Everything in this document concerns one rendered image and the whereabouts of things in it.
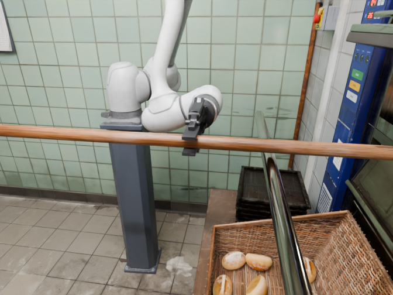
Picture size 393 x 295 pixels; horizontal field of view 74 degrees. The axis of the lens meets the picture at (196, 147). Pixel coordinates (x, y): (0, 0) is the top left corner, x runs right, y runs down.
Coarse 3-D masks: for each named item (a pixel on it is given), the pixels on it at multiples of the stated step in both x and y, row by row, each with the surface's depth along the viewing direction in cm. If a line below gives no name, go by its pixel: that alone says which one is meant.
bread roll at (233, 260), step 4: (232, 252) 100; (236, 252) 100; (240, 252) 101; (224, 256) 101; (228, 256) 99; (232, 256) 99; (236, 256) 99; (240, 256) 99; (244, 256) 101; (224, 260) 99; (228, 260) 98; (232, 260) 98; (236, 260) 98; (240, 260) 99; (244, 260) 100; (224, 264) 99; (228, 264) 98; (232, 264) 98; (236, 264) 98; (240, 264) 99; (228, 268) 98; (232, 268) 98; (236, 268) 98
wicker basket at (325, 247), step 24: (312, 216) 93; (336, 216) 91; (216, 240) 104; (240, 240) 102; (264, 240) 101; (336, 240) 92; (216, 264) 102; (336, 264) 88; (360, 264) 77; (240, 288) 93; (312, 288) 93; (336, 288) 85; (360, 288) 74; (384, 288) 67
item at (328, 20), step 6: (324, 6) 119; (330, 6) 117; (336, 6) 117; (318, 12) 126; (324, 12) 118; (330, 12) 118; (336, 12) 117; (324, 18) 119; (330, 18) 119; (336, 18) 118; (318, 24) 124; (324, 24) 120; (330, 24) 120
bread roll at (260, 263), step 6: (246, 258) 100; (252, 258) 98; (258, 258) 97; (264, 258) 97; (270, 258) 99; (252, 264) 97; (258, 264) 97; (264, 264) 96; (270, 264) 97; (258, 270) 98
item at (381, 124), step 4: (380, 116) 80; (384, 116) 80; (388, 116) 80; (380, 120) 80; (384, 120) 78; (388, 120) 77; (392, 120) 77; (380, 124) 80; (384, 124) 78; (388, 124) 76; (392, 124) 74; (380, 128) 80; (384, 128) 78; (388, 128) 76; (392, 128) 74; (384, 132) 77; (388, 132) 75; (392, 132) 73; (388, 136) 75; (392, 136) 73
